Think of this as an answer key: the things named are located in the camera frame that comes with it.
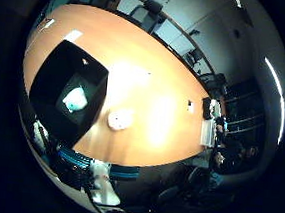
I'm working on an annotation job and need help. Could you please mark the white plush toy red patches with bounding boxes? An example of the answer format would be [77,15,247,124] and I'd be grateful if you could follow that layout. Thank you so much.
[105,107,136,133]

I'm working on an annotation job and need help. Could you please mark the blue white plush toy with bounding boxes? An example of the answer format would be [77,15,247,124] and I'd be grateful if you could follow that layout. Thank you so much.
[61,84,90,114]

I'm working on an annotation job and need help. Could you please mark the black fabric container box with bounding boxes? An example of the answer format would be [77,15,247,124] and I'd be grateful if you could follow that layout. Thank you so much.
[24,37,112,151]

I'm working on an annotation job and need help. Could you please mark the small white black object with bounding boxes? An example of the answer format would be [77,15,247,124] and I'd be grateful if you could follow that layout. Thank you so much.
[185,99,196,114]

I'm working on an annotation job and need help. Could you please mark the black desktop device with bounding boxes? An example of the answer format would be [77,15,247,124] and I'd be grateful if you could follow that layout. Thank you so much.
[201,96,215,122]

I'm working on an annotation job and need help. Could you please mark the blue plastic crate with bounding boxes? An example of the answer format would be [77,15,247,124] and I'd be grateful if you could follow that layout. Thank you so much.
[54,145,142,182]

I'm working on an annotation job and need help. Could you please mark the seated person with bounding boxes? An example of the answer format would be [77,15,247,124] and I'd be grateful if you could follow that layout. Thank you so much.
[208,124,245,178]

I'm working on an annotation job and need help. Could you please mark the white paper label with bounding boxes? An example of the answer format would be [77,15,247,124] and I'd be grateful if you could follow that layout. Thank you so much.
[62,27,84,44]

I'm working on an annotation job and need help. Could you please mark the dark shelving unit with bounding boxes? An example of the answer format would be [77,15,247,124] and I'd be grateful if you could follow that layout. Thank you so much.
[221,77,273,141]

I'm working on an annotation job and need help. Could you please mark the small white tag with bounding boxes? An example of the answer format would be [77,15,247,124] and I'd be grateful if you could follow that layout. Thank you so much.
[38,16,57,33]

